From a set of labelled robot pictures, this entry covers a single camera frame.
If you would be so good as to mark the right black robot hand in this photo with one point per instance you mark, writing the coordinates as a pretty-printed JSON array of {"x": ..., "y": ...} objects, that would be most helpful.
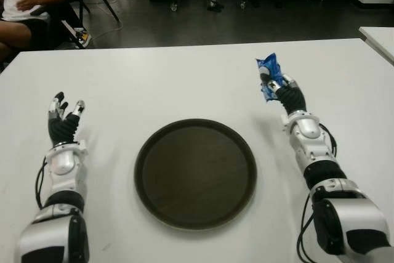
[{"x": 292, "y": 98}]

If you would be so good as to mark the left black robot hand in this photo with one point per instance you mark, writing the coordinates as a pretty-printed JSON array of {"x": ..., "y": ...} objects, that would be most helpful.
[{"x": 63, "y": 127}]

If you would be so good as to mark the blue Oreo cookie packet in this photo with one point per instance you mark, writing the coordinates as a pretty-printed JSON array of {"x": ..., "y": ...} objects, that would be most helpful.
[{"x": 272, "y": 63}]

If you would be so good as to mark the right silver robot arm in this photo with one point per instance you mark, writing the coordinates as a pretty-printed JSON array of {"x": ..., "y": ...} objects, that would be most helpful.
[{"x": 307, "y": 149}]

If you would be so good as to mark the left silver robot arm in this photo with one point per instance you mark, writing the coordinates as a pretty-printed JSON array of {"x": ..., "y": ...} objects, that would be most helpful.
[{"x": 64, "y": 164}]

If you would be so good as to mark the white side table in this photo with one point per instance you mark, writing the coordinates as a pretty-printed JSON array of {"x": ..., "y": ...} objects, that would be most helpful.
[{"x": 381, "y": 38}]

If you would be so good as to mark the black folding chair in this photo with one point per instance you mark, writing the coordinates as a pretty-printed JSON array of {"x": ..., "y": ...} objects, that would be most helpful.
[{"x": 81, "y": 13}]

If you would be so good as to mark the round dark brown tray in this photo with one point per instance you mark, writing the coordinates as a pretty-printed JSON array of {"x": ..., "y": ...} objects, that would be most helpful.
[{"x": 194, "y": 173}]

